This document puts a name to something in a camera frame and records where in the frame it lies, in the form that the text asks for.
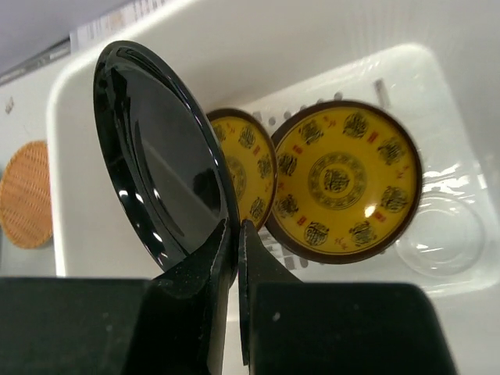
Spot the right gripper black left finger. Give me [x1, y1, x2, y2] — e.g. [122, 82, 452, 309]
[1, 221, 232, 374]

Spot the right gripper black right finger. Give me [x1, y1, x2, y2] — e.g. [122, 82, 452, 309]
[238, 220, 456, 374]

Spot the black round plate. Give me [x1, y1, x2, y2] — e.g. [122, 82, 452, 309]
[93, 41, 240, 270]

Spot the yellow patterned plate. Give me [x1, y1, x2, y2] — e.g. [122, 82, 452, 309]
[266, 100, 423, 264]
[207, 108, 277, 230]

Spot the white plastic bin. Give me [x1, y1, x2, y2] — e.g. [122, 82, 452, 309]
[45, 0, 500, 300]

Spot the orange woven round plate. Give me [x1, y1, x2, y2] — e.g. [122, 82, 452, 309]
[1, 141, 52, 249]

